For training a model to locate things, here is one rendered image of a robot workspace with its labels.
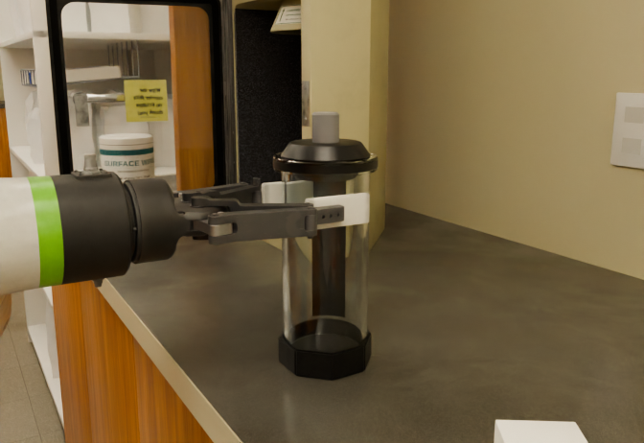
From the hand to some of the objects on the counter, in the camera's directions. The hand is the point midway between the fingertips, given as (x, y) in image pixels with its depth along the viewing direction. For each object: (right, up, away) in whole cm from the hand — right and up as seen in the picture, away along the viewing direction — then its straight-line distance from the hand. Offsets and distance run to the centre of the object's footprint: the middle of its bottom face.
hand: (322, 201), depth 67 cm
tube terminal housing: (+1, -6, +57) cm, 57 cm away
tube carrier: (0, -16, +4) cm, 17 cm away
